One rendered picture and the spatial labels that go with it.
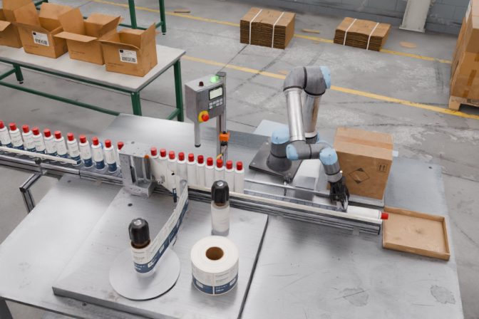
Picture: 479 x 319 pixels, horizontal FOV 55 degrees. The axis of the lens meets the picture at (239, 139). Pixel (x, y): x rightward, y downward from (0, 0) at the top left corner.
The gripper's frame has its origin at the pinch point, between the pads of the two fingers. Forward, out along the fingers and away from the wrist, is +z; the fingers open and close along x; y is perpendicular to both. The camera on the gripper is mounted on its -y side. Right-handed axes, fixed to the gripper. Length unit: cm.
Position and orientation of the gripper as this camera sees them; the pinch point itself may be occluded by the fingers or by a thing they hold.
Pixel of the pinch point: (343, 206)
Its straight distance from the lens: 241.0
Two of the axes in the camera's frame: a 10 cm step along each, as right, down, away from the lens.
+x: 9.1, -1.3, -3.8
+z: 3.2, 8.2, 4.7
